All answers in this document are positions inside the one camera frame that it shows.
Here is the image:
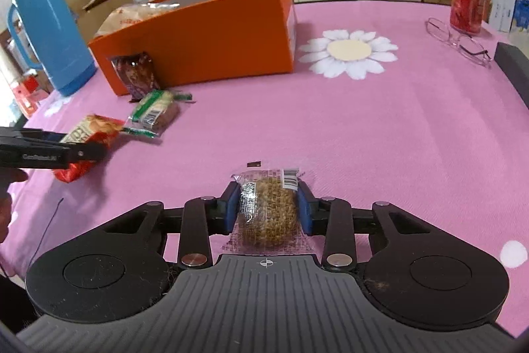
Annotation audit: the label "clear brown oat cake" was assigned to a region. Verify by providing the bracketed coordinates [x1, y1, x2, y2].
[223, 168, 313, 255]

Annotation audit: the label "red orange snack bag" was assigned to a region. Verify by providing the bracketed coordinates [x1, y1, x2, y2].
[54, 114, 125, 183]

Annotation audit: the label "clear bag yellow snacks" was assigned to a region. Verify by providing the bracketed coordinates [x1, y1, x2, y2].
[95, 3, 180, 38]

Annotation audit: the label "pink flower tablecloth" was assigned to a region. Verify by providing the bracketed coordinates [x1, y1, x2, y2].
[1, 2, 528, 335]

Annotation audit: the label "orange storage box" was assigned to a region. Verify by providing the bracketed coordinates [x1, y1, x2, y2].
[89, 0, 296, 96]

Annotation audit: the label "red soda can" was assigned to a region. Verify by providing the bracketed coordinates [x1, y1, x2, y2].
[450, 0, 485, 35]

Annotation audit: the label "green biscuit packet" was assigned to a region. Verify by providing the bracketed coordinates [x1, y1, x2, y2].
[122, 90, 194, 139]

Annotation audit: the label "dark red chips ahoy packet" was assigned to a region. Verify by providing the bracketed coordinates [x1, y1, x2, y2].
[110, 52, 160, 102]

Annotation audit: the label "person left hand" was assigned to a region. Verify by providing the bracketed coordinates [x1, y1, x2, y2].
[0, 167, 28, 243]

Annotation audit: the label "blue thermos jug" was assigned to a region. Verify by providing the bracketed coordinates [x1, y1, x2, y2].
[6, 0, 97, 97]

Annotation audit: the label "wire frame eyeglasses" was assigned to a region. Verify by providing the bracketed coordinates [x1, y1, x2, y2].
[425, 18, 491, 67]

